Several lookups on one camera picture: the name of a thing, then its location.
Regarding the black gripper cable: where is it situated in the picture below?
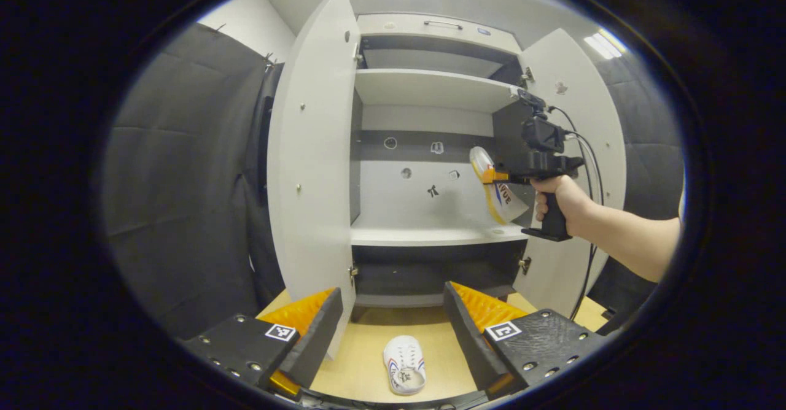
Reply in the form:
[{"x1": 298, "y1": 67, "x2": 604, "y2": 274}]
[{"x1": 548, "y1": 106, "x2": 605, "y2": 322}]

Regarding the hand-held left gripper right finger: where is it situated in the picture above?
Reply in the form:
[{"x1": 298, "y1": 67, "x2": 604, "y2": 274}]
[{"x1": 442, "y1": 281, "x2": 609, "y2": 398}]

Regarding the black backdrop cloth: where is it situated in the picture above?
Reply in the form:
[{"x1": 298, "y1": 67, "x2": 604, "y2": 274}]
[{"x1": 101, "y1": 22, "x2": 687, "y2": 337}]

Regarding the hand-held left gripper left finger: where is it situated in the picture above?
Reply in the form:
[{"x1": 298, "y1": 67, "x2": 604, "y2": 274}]
[{"x1": 183, "y1": 287, "x2": 344, "y2": 398}]

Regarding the small ceiling light panel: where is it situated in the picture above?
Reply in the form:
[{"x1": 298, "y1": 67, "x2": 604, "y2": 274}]
[{"x1": 583, "y1": 28, "x2": 627, "y2": 60}]

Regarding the white canvas shoe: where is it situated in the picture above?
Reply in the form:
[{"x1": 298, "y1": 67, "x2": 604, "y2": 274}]
[
  {"x1": 383, "y1": 335, "x2": 427, "y2": 396},
  {"x1": 470, "y1": 146, "x2": 530, "y2": 225}
]

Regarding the grey cabinet shelf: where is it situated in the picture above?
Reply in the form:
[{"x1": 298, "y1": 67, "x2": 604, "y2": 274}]
[
  {"x1": 355, "y1": 68, "x2": 519, "y2": 114},
  {"x1": 350, "y1": 223, "x2": 530, "y2": 248}
]

